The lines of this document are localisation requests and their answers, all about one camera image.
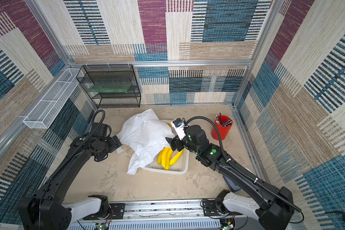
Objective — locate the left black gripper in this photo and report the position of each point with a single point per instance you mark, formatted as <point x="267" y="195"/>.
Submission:
<point x="114" y="144"/>

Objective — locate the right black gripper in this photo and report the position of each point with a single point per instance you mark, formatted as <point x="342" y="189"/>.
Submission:
<point x="175" y="143"/>

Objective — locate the white perforated plastic basket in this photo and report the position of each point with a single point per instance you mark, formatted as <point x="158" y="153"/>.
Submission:
<point x="179" y="161"/>

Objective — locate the white plastic bag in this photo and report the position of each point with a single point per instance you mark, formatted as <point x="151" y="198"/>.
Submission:
<point x="146" y="135"/>

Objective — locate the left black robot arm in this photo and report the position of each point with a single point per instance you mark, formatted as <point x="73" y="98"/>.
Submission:
<point x="84" y="147"/>

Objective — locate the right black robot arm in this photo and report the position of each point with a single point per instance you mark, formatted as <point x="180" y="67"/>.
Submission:
<point x="272" y="207"/>

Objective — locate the red pen cup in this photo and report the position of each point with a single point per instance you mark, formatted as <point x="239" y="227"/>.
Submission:
<point x="223" y="131"/>

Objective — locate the green board on shelf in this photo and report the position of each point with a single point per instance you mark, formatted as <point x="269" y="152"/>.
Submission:
<point x="110" y="88"/>

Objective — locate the blue grey small device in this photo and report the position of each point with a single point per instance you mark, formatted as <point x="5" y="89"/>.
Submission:
<point x="231" y="185"/>

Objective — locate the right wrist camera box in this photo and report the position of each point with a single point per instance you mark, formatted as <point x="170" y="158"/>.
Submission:
<point x="179" y="128"/>

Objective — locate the black wire shelf rack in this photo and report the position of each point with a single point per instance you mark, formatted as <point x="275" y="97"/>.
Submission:
<point x="90" y="75"/>

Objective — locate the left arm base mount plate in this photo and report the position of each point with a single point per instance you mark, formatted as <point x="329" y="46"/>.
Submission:
<point x="115" y="210"/>

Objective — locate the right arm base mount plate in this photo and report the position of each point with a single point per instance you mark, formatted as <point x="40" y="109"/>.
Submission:
<point x="210" y="210"/>

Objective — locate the white wire mesh basket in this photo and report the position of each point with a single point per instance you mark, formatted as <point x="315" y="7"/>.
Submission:
<point x="47" y="109"/>

